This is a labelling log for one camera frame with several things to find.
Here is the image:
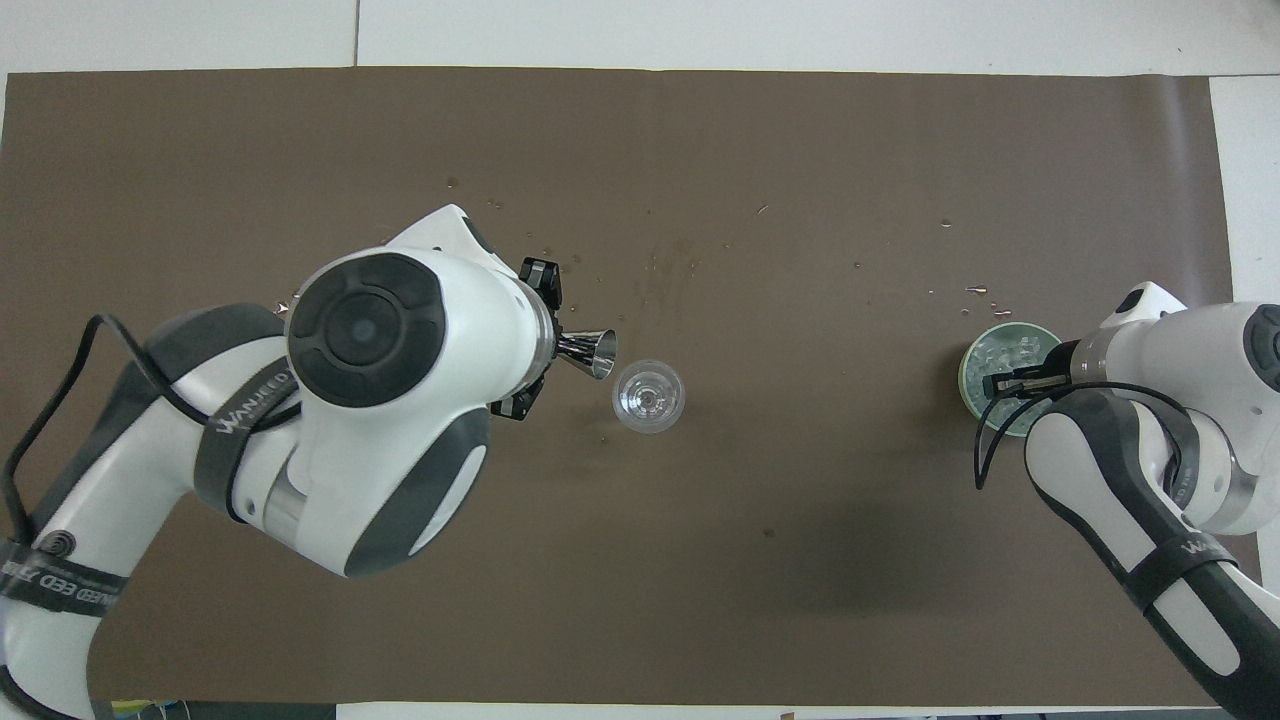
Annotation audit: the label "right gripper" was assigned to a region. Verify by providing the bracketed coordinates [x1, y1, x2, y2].
[1032, 342, 1081, 393]

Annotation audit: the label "silver metal jigger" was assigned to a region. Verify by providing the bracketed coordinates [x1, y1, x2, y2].
[556, 327, 619, 382]

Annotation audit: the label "clear ice cubes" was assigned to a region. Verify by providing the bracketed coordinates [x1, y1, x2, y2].
[975, 328, 1053, 375]

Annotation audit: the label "clear wine glass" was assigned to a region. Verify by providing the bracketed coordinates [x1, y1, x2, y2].
[612, 359, 687, 435]

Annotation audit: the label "green cup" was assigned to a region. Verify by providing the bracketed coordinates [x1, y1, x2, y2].
[958, 321, 1064, 438]

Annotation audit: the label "black cable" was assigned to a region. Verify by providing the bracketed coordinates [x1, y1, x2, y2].
[973, 382, 1201, 501]
[0, 313, 303, 546]

